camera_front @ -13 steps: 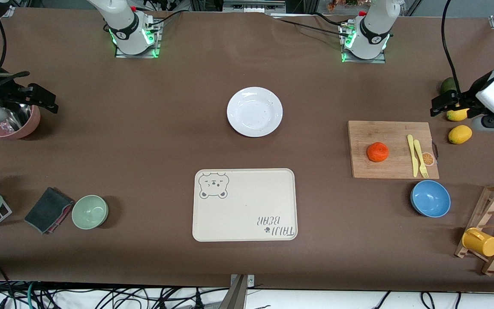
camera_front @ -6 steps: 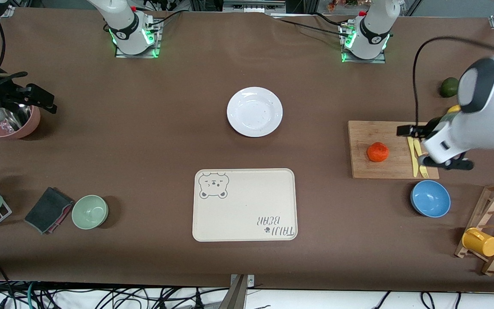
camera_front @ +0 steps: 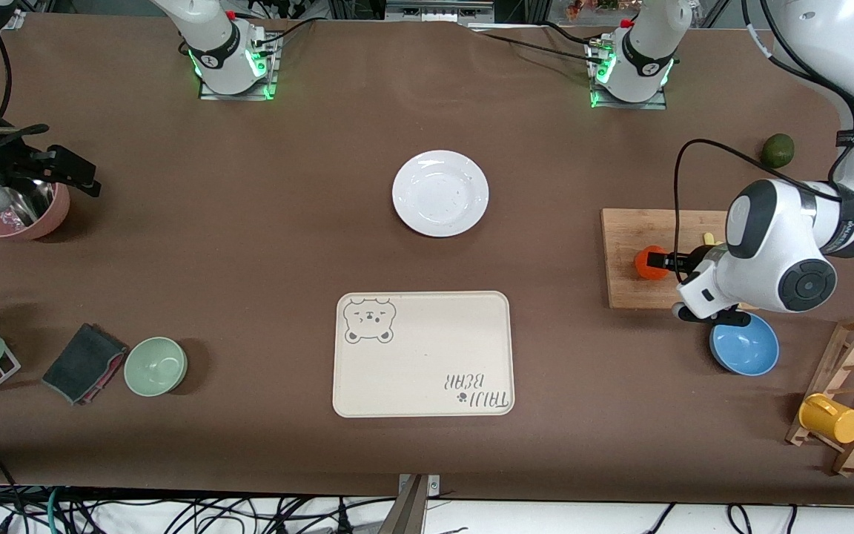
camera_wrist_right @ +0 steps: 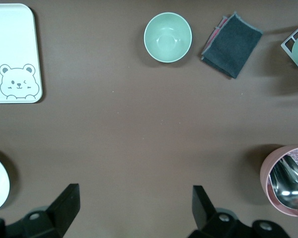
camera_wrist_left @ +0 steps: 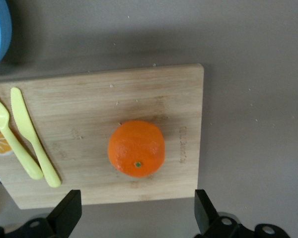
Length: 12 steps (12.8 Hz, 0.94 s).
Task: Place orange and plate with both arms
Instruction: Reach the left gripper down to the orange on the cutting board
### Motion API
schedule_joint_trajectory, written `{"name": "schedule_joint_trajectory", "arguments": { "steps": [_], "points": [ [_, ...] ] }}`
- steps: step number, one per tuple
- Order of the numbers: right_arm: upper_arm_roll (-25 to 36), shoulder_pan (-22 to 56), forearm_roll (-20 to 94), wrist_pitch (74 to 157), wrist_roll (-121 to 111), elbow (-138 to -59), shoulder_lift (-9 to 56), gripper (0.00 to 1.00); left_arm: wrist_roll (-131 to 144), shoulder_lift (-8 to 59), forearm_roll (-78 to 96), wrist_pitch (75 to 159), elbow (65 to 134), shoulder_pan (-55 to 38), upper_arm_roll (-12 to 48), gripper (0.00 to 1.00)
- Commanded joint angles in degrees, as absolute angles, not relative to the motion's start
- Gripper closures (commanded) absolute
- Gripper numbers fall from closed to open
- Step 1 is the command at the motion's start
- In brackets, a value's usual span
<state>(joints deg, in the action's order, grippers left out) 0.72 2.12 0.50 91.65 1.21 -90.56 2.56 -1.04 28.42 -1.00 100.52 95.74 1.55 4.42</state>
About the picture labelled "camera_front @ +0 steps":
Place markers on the peeled orange fruit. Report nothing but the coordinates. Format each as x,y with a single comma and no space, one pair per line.
648,263

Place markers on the green lime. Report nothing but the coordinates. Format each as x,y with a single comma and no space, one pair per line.
778,150

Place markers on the yellow mug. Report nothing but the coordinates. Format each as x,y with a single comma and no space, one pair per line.
831,419

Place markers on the stainless steel scoop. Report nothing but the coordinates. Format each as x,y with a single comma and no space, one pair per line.
34,200

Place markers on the grey metal pole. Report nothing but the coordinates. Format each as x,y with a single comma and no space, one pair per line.
408,513

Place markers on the white round plate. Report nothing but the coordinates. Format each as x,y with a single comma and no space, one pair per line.
440,193

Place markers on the pale green bowl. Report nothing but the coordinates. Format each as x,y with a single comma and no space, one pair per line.
156,366

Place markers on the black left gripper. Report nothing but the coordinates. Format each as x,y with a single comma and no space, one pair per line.
694,261

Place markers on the dark grey folded cloth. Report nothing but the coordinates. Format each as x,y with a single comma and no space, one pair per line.
78,363

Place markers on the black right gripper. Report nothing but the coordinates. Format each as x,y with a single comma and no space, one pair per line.
18,165

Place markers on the silver metal bracket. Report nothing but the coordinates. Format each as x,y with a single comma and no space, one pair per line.
433,485

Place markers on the pink folded cloth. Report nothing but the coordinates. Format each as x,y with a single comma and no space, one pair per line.
110,375

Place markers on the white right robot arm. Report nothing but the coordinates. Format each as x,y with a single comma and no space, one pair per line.
216,52

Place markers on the clear ice cubes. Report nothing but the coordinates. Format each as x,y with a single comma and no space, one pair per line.
12,218

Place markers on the brown table mat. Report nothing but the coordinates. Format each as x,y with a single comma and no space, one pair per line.
197,267

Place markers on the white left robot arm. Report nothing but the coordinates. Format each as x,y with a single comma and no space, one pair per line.
790,222

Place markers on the wooden cutting board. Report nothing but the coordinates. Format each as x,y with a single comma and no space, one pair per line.
620,289

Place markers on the pink bowl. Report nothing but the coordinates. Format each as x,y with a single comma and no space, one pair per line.
49,216

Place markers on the cream bear print tray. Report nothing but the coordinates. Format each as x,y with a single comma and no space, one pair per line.
427,348

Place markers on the blue bowl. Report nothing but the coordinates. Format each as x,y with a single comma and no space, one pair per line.
744,348

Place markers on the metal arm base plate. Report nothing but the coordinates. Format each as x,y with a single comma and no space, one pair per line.
273,74
627,106

